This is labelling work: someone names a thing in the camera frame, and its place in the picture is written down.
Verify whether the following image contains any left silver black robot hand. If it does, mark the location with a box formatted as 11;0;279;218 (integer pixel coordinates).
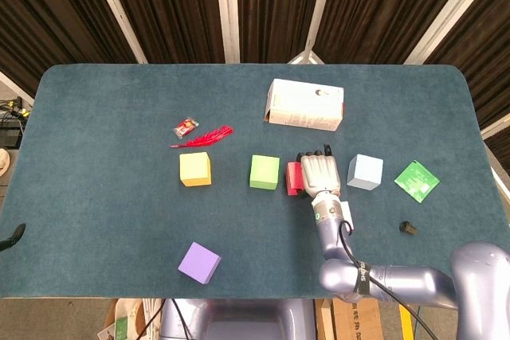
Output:
0;223;27;252

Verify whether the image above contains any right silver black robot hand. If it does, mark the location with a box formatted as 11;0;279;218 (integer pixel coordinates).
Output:
296;143;343;200

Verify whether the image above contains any red foam cube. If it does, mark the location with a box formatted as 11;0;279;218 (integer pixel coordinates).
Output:
284;161;307;197

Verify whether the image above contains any light blue foam cube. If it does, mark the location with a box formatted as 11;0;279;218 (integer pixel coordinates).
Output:
346;154;384;191

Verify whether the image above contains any yellow foam cube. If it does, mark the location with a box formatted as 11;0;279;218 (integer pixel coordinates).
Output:
178;151;213;187

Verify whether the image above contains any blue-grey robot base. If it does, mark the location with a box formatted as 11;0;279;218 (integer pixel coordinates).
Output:
159;298;318;340

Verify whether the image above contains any pink foam cube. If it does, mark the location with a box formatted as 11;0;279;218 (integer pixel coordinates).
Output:
339;200;354;230

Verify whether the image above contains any green foam cube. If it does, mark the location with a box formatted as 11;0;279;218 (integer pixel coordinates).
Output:
249;154;281;190

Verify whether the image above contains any white printed cardboard box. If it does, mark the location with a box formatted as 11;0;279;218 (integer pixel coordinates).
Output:
262;78;345;132

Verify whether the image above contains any beige straw hat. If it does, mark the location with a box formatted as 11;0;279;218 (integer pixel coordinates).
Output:
0;147;12;177

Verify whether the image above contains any blue felt table cloth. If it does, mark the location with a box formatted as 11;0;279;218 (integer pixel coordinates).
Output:
0;63;510;299

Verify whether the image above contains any black power box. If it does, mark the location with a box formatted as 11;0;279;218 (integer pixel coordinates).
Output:
0;127;23;149

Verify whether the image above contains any green foil sachet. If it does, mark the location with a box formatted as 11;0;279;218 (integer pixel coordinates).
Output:
394;159;441;205

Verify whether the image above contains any red feather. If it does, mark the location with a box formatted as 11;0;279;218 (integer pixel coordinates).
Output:
170;125;235;149

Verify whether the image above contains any white printed paper bag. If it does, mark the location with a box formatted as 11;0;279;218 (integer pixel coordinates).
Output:
97;298;164;340

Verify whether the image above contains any red wrapped candy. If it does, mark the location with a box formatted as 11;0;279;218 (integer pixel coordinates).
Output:
173;117;200;140

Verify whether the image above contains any purple foam cube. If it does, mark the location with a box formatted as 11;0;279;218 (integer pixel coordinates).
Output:
177;241;222;286

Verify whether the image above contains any brown cardboard box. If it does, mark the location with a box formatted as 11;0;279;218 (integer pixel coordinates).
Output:
314;298;384;340

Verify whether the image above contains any dark brown curtain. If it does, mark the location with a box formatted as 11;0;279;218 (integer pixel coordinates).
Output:
0;0;139;96
424;0;510;130
101;0;226;64
314;0;473;65
230;0;328;64

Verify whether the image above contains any yellow green cable bundle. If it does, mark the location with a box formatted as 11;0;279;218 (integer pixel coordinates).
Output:
0;96;31;120

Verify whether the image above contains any white frame post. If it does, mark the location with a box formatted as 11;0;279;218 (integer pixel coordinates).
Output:
214;0;241;64
480;112;510;139
0;71;36;107
286;0;339;65
404;0;490;65
84;0;149;64

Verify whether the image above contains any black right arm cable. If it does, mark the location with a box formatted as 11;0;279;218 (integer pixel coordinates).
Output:
338;221;439;340

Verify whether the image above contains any black base cable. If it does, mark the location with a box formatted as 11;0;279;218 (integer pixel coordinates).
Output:
170;298;194;340

